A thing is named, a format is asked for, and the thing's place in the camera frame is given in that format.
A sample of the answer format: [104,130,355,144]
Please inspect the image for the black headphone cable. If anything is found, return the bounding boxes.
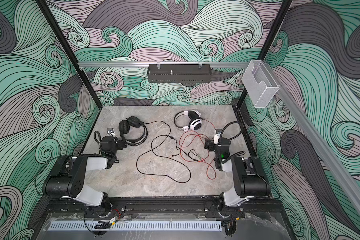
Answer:
[135,120,192,184]

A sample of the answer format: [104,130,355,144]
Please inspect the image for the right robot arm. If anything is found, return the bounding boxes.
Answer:
[205,138,271,211]

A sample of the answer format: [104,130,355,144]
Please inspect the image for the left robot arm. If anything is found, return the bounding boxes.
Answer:
[42,136,127,218]

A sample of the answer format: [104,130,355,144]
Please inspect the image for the white black headphones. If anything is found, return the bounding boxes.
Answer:
[174,110,203,132]

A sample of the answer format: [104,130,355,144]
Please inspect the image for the black perforated metal tray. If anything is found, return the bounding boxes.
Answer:
[147,64,212,86]

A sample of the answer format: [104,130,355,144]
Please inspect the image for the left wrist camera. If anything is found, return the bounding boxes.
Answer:
[107,128,115,137]

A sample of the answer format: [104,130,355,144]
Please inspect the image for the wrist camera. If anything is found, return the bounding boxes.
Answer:
[107,128,115,137]
[214,129,222,145]

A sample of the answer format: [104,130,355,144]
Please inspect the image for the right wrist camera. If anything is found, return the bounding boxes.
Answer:
[214,129,222,145]

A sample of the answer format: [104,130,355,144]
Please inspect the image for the right arm corrugated cable hose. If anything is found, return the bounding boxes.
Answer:
[219,121,243,157]

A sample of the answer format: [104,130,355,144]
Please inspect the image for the black frame post left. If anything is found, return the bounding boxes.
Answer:
[35,0,103,110]

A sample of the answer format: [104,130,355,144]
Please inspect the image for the black frame post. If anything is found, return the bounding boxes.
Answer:
[237,1,292,109]
[35,0,103,110]

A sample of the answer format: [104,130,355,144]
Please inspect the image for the clear plastic wall bin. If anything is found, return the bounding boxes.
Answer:
[242,60,280,108]

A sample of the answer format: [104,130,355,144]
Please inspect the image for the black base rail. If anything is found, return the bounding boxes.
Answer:
[46,196,284,218]

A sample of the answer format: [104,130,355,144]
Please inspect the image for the aluminium rail back wall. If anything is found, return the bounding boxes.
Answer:
[77,61,250,69]

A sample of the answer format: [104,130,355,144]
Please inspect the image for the aluminium rail wall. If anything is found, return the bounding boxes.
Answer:
[263,63,360,215]
[77,61,250,69]

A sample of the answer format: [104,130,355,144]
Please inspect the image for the white slotted cable duct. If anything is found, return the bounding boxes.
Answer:
[48,221,223,232]

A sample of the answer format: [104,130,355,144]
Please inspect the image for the aluminium rail right wall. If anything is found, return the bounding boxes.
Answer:
[263,63,360,215]

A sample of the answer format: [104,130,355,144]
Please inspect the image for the black frame post right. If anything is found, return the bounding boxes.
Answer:
[237,1,292,109]

